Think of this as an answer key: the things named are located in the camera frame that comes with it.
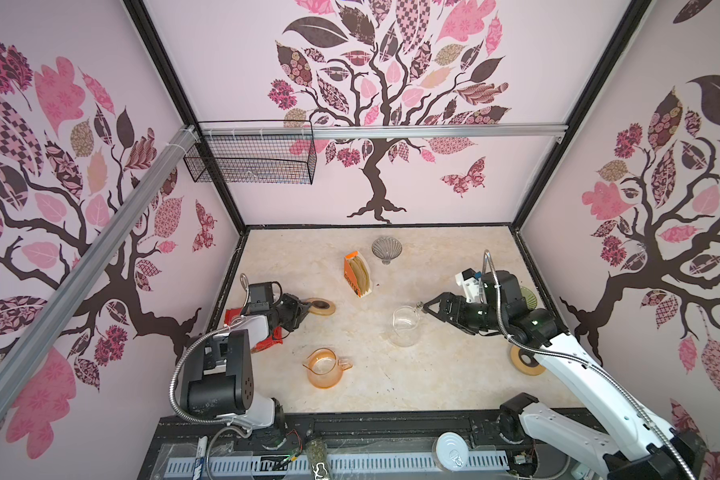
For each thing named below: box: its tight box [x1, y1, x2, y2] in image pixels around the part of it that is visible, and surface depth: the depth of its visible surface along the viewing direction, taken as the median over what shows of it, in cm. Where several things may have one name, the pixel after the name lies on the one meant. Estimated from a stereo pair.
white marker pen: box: [193, 435, 208, 480], surface depth 71 cm
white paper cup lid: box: [435, 432, 469, 472], surface depth 67 cm
